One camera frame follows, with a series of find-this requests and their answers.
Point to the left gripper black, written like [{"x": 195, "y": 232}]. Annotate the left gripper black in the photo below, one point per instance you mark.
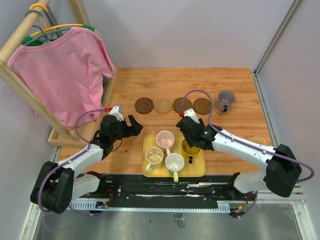
[{"x": 136, "y": 127}]

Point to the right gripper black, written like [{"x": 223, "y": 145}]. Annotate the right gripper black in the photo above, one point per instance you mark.
[{"x": 189, "y": 141}]

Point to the yellow translucent cup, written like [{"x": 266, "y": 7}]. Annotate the yellow translucent cup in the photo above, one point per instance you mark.
[{"x": 189, "y": 153}]

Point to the large brown wooden coaster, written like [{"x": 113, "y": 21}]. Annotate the large brown wooden coaster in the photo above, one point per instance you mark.
[{"x": 144, "y": 105}]

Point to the woven rattan coaster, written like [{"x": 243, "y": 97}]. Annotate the woven rattan coaster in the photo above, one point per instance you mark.
[
  {"x": 222, "y": 109},
  {"x": 163, "y": 106}
]

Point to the purple translucent cup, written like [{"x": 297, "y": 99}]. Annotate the purple translucent cup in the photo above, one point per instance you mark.
[{"x": 226, "y": 97}]

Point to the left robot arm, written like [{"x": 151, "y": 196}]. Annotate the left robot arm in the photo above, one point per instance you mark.
[{"x": 58, "y": 184}]

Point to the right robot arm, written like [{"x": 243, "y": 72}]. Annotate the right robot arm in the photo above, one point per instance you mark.
[{"x": 278, "y": 172}]

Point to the pink cup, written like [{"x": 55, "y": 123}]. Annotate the pink cup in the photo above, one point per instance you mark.
[{"x": 165, "y": 141}]

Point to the cream cup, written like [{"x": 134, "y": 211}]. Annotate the cream cup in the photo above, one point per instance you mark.
[{"x": 155, "y": 159}]

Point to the yellow plastic tray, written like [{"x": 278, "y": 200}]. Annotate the yellow plastic tray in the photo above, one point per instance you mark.
[{"x": 193, "y": 170}]

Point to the pink t-shirt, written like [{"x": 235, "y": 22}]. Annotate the pink t-shirt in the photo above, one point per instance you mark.
[{"x": 66, "y": 75}]

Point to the grey hanger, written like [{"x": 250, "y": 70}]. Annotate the grey hanger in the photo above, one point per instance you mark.
[{"x": 42, "y": 31}]

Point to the yellow hanger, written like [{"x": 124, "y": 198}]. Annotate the yellow hanger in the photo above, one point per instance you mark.
[{"x": 77, "y": 10}]

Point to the green garment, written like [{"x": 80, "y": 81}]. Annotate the green garment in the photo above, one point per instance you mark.
[{"x": 40, "y": 40}]

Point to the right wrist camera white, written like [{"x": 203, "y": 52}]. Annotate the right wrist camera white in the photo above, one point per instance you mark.
[{"x": 191, "y": 114}]

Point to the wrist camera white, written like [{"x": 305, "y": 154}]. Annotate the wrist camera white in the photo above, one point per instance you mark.
[
  {"x": 191, "y": 114},
  {"x": 116, "y": 111}
]

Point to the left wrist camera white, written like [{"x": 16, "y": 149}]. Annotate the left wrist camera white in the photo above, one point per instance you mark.
[{"x": 116, "y": 111}]

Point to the white cup green handle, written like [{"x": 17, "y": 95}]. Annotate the white cup green handle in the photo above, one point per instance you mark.
[{"x": 174, "y": 163}]

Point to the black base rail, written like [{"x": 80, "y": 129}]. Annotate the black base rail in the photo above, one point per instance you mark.
[{"x": 140, "y": 192}]

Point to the aluminium frame post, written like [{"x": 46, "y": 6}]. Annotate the aluminium frame post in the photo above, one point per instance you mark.
[{"x": 278, "y": 34}]

